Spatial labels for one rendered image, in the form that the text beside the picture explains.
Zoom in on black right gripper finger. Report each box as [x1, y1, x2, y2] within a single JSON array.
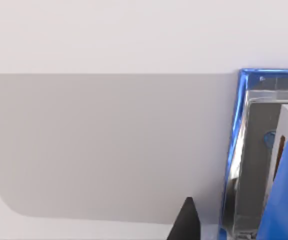
[[166, 196, 201, 240]]

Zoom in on blue framed clear box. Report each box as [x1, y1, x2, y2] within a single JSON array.
[[218, 67, 288, 240]]

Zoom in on blue rounded object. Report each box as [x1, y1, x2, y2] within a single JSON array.
[[255, 132, 288, 240]]

